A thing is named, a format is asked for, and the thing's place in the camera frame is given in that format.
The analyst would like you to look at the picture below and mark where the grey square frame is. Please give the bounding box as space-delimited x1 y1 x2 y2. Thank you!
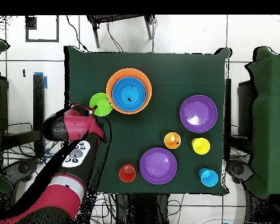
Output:
25 15 60 43

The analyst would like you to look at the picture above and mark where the purple bowl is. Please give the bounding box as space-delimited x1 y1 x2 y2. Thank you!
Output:
139 147 178 186
179 94 218 134

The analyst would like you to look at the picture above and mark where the blue cup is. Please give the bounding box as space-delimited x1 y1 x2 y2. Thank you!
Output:
198 167 219 188

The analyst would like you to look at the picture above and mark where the yellow cup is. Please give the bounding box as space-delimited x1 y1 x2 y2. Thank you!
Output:
191 137 211 155

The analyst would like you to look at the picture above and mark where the orange cup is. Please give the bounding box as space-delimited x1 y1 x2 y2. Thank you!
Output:
163 132 182 149

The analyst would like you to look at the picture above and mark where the blue tape strip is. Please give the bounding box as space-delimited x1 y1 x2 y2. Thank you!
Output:
33 72 48 89

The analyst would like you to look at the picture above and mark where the large orange bowl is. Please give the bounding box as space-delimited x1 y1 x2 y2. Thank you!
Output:
106 68 153 115

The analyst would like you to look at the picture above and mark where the green bowl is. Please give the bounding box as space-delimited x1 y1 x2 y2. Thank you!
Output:
89 92 113 117

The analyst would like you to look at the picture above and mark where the thin black cable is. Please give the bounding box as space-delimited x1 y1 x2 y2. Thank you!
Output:
65 15 90 53

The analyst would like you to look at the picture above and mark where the large blue bowl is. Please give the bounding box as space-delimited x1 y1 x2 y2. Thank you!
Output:
111 76 148 112

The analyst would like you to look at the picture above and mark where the dark green tablecloth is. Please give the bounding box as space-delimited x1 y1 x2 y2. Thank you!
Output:
64 45 232 195

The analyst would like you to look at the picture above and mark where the red cup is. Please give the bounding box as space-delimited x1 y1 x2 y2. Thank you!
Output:
118 163 137 183

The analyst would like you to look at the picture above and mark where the black metal stand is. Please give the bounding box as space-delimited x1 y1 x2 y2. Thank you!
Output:
86 15 155 48

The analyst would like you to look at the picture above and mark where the black floor base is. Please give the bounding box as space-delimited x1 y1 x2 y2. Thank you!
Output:
1 158 39 183
226 159 255 185

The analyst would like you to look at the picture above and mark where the black table frame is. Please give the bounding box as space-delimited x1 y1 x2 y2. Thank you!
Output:
2 73 46 157
237 80 257 141

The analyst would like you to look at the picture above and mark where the small light blue bowl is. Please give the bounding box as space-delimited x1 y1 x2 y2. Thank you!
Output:
114 80 145 110

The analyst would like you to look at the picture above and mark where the bundle of cables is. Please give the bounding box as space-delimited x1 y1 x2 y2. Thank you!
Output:
2 135 117 224

